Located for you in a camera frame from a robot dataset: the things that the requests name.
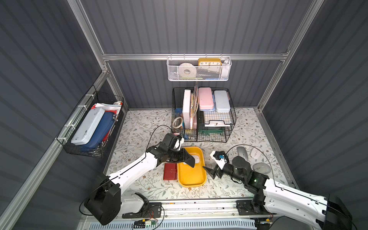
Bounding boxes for silver computer mouse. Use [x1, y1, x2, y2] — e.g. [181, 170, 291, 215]
[237, 146, 249, 161]

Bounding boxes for small white mouse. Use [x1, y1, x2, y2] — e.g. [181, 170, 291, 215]
[250, 147, 262, 160]

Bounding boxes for white computer mouse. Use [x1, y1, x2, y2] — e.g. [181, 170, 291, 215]
[192, 155, 201, 164]

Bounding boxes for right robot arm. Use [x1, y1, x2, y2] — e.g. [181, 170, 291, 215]
[204, 151, 354, 230]

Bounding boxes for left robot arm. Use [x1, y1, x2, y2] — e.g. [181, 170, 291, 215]
[83, 133, 196, 226]

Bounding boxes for yellow storage box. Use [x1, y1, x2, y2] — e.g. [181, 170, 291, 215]
[177, 146, 207, 187]

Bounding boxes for grey round mouse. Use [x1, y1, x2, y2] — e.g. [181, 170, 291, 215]
[253, 163, 272, 175]

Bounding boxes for red wallet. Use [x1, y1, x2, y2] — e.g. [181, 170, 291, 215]
[163, 163, 177, 181]

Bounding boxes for green cloth bag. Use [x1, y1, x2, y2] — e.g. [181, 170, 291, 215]
[198, 128, 226, 136]

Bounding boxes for tape roll in organizer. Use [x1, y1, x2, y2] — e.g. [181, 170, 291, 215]
[172, 116, 184, 129]

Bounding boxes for white paper stack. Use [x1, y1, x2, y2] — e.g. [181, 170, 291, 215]
[204, 120, 232, 127]

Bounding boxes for white book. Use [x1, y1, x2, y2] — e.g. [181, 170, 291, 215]
[182, 89, 191, 129]

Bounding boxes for pink pencil case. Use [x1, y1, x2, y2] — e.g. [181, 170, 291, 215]
[198, 87, 214, 111]

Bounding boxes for light blue pencil case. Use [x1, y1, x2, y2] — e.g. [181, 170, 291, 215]
[214, 90, 231, 113]

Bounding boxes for navy blue pouch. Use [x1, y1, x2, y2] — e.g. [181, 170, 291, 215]
[79, 112, 115, 152]

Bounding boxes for white tape roll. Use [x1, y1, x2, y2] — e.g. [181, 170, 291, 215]
[178, 63, 197, 78]

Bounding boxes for white hanging mesh basket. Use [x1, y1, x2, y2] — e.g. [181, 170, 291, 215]
[166, 55, 232, 81]

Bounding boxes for white case in basket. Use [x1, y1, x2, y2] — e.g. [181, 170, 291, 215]
[71, 107, 105, 145]

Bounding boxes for yellow clock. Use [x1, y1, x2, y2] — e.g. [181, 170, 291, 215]
[198, 58, 222, 66]

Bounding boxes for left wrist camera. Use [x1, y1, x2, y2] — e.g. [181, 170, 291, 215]
[174, 135, 185, 151]

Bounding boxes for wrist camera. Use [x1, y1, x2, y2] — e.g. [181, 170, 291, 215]
[210, 151, 229, 170]
[174, 135, 185, 151]

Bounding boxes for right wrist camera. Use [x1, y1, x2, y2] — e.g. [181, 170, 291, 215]
[210, 151, 229, 170]

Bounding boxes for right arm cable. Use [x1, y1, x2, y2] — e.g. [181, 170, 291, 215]
[225, 143, 277, 187]

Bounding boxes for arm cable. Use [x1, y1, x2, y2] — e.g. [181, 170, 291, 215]
[225, 143, 277, 187]
[145, 124, 173, 156]

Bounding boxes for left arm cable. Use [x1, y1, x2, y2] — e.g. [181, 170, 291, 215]
[145, 124, 173, 156]

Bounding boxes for metal base rail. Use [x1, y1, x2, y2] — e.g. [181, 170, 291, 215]
[77, 198, 325, 230]

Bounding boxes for black wire desk organizer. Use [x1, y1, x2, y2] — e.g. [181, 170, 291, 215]
[172, 87, 237, 143]

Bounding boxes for black wall wire basket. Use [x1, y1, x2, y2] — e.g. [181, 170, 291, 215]
[56, 86, 124, 158]

